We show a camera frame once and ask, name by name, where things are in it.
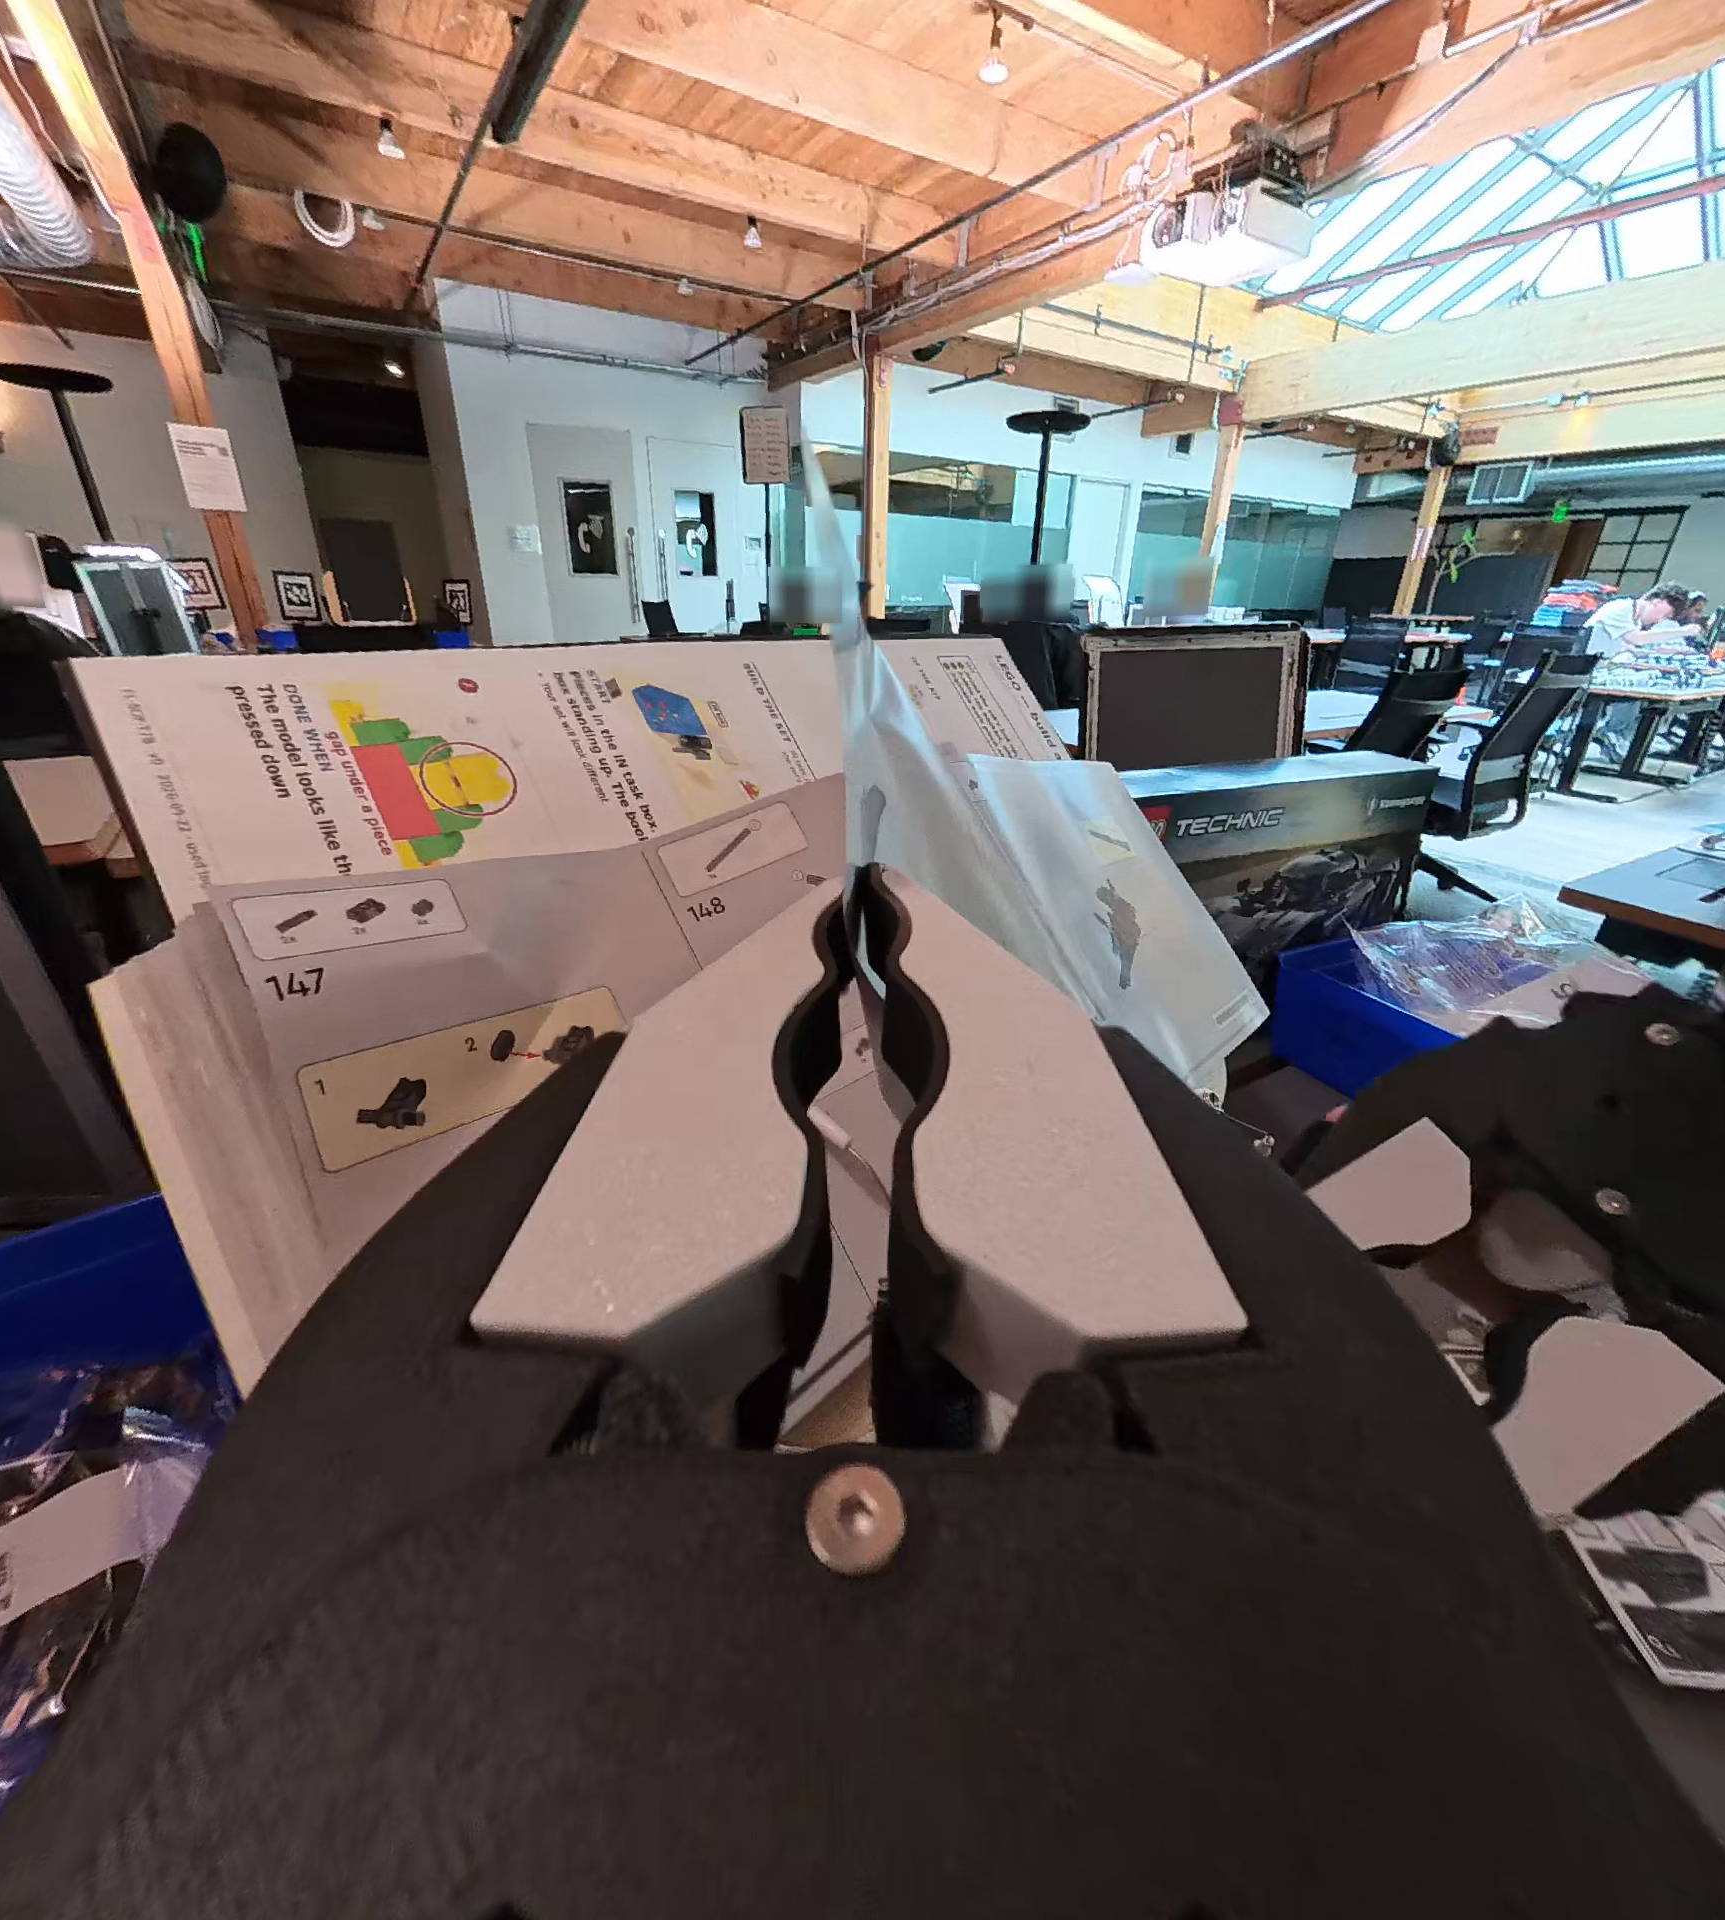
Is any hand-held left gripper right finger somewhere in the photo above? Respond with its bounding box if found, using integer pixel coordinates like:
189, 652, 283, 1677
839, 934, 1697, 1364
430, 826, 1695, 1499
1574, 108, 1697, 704
866, 867, 1252, 1429

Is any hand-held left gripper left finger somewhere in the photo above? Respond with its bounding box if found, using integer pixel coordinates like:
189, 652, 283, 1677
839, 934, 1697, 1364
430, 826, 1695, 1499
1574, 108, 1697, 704
467, 874, 865, 1429

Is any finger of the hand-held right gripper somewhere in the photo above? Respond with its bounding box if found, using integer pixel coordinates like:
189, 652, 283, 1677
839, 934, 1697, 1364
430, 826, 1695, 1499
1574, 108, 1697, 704
1494, 1313, 1725, 1519
1305, 1116, 1478, 1258

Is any lego instruction booklet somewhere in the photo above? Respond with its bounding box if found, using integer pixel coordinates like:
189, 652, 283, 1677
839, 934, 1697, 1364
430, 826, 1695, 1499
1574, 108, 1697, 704
58, 435, 1273, 1404

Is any lego sticker sheet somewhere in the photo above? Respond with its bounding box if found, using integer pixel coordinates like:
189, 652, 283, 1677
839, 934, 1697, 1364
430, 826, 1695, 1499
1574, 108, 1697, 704
1559, 1477, 1725, 1698

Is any lego set box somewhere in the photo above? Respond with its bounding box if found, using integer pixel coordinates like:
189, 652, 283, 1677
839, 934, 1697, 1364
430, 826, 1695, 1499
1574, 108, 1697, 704
1125, 757, 1442, 978

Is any clear plastic bag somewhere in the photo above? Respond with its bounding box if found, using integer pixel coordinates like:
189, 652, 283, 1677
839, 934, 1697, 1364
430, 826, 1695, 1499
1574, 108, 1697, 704
1349, 894, 1652, 1038

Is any black office chair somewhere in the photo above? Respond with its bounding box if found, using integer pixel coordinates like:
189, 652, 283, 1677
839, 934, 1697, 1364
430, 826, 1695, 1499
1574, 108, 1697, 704
1349, 660, 1471, 761
1417, 652, 1599, 902

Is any black floor lamp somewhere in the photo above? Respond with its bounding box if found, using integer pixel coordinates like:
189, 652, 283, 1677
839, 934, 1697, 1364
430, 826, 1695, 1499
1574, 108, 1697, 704
0, 360, 114, 543
1007, 405, 1088, 573

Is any small tilted screen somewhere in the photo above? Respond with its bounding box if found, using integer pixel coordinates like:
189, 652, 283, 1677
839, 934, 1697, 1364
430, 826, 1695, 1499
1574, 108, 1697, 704
75, 559, 204, 660

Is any white ceiling projector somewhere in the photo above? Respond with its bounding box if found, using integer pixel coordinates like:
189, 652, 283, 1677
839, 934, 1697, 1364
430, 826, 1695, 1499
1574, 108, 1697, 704
1138, 181, 1315, 294

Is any black round ceiling speaker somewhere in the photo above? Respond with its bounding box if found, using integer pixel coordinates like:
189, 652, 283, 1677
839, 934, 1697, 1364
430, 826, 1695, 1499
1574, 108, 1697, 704
148, 123, 231, 228

